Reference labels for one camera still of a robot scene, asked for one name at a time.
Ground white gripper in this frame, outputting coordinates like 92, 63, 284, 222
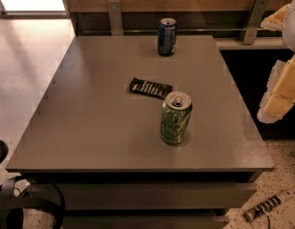
257, 0, 295, 124

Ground blue pepsi can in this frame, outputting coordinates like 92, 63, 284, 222
158, 18, 177, 56

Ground green soda can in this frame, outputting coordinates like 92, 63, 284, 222
160, 92, 193, 145

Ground black snack bar wrapper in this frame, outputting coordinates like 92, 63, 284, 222
129, 77, 173, 99

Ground white power strip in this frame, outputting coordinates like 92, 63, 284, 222
243, 190, 294, 222

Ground lower grey drawer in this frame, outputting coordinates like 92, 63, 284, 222
63, 216, 229, 229

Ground grey drawer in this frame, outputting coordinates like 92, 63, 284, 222
54, 182, 258, 211
63, 216, 229, 229

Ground upper grey drawer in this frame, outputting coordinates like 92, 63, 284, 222
54, 182, 258, 211

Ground black office chair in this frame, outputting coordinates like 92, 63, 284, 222
0, 138, 67, 229

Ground right metal bracket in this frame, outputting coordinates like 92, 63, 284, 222
241, 0, 269, 45

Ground metal bracket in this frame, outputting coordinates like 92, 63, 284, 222
241, 0, 269, 45
107, 0, 123, 36

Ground left metal bracket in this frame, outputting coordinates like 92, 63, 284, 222
107, 0, 123, 36

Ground metal wall rail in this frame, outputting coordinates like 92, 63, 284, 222
83, 27, 265, 34

